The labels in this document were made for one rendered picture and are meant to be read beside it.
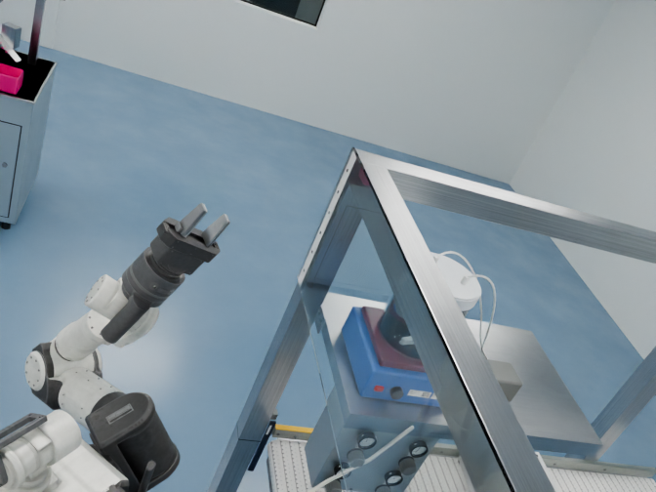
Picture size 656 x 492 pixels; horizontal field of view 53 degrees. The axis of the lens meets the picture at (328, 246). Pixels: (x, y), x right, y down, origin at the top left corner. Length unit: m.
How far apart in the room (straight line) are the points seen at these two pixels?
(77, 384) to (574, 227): 1.12
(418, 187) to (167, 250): 0.54
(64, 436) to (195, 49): 5.23
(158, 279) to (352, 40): 5.14
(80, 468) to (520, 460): 0.68
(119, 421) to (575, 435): 0.97
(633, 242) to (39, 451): 1.34
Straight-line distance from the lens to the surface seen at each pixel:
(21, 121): 3.46
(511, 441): 0.83
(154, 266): 1.17
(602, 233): 1.66
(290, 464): 1.76
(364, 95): 6.36
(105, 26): 6.09
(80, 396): 1.35
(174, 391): 3.09
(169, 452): 1.27
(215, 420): 3.04
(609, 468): 2.38
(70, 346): 1.38
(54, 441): 1.05
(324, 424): 1.42
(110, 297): 1.22
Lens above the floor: 2.20
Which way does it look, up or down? 29 degrees down
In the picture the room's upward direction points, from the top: 24 degrees clockwise
